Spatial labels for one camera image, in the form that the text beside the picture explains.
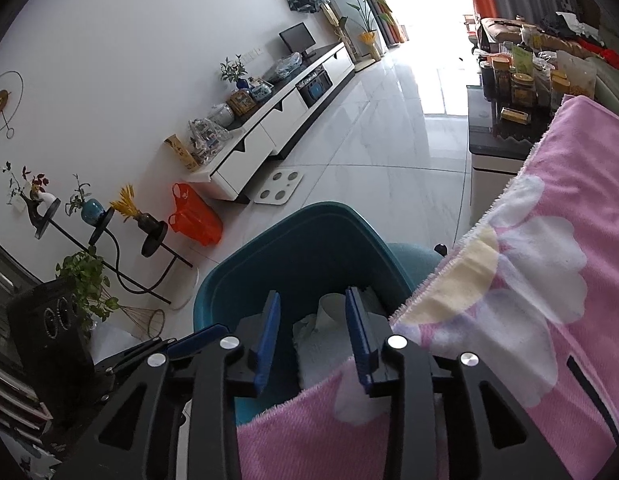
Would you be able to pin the black monitor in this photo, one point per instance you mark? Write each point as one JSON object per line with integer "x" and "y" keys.
{"x": 295, "y": 39}

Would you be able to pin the white foam fruit net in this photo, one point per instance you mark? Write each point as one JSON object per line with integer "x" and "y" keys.
{"x": 324, "y": 360}

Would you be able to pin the red cloth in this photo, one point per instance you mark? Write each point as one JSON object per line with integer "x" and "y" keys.
{"x": 604, "y": 55}

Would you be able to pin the blue white small box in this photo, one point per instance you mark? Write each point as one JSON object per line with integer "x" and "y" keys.
{"x": 261, "y": 90}

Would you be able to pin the clear plastic bag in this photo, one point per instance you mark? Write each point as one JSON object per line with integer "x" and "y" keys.
{"x": 284, "y": 66}

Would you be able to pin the blue round vase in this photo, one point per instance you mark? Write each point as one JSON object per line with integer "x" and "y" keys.
{"x": 92, "y": 210}

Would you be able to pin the framed picture box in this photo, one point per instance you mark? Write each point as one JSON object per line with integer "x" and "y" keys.
{"x": 241, "y": 101}

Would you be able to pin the clear ship model case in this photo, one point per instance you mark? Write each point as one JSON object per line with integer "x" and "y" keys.
{"x": 208, "y": 140}

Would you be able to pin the white TV cabinet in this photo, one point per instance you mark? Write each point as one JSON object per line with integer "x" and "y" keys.
{"x": 269, "y": 125}

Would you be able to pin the black plant stand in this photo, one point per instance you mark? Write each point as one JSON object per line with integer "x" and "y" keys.
{"x": 114, "y": 260}

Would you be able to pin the glass jar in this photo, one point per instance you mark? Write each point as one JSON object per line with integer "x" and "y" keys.
{"x": 222, "y": 115}

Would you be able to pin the black speaker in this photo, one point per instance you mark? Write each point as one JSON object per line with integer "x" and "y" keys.
{"x": 49, "y": 340}

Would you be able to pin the white vase red flowers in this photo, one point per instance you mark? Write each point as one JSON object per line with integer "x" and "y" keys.
{"x": 42, "y": 200}

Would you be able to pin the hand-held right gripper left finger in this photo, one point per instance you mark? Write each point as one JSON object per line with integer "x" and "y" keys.
{"x": 269, "y": 340}

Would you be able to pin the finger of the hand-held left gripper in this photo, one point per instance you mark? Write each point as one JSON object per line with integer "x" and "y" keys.
{"x": 199, "y": 341}

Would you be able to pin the white tissue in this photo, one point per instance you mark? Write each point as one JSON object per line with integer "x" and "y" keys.
{"x": 305, "y": 325}

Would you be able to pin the striped curtain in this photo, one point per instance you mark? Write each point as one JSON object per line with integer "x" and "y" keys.
{"x": 374, "y": 5}

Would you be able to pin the small plant blue vase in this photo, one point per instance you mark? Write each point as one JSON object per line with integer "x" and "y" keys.
{"x": 235, "y": 72}

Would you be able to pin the orange plastic bag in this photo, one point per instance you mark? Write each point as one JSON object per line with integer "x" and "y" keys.
{"x": 197, "y": 217}

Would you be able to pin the white bathroom scale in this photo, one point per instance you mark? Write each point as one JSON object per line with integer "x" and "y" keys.
{"x": 279, "y": 187}

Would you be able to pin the green potted plant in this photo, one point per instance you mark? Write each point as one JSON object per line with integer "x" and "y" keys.
{"x": 84, "y": 285}

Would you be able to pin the pink floral blanket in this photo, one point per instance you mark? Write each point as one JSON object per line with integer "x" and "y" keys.
{"x": 539, "y": 270}

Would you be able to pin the tall potted plant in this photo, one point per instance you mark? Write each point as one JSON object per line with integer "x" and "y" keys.
{"x": 370, "y": 42}

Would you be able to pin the cluttered coffee table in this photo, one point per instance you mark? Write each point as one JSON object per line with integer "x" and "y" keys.
{"x": 524, "y": 80}

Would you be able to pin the yellow box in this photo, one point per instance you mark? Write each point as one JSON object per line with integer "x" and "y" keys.
{"x": 182, "y": 152}

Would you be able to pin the dark red shelf unit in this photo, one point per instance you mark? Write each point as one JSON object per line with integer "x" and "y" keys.
{"x": 12, "y": 390}

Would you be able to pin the teal trash bin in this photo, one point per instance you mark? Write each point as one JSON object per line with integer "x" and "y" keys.
{"x": 289, "y": 250}

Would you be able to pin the pile of dark clothes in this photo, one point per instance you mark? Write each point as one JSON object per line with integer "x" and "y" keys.
{"x": 569, "y": 25}

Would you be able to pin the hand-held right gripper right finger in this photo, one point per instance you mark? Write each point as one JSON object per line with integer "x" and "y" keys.
{"x": 362, "y": 345}

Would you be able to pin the round wall clock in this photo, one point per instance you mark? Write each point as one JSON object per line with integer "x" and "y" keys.
{"x": 0, "y": 102}

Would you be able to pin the dark vase yellow grass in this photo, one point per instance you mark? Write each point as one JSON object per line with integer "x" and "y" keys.
{"x": 144, "y": 221}

